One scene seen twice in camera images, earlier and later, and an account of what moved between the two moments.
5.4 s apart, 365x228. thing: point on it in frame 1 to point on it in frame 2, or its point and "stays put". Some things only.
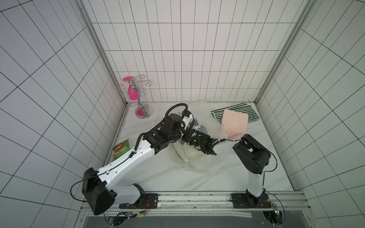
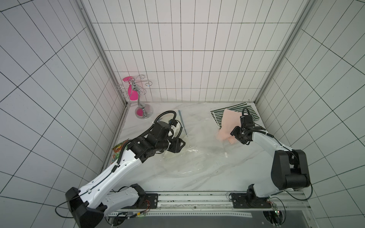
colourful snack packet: [120, 149] stays put
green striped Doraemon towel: [242, 107] stays put
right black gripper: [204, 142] to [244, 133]
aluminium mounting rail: [285, 200] stays put
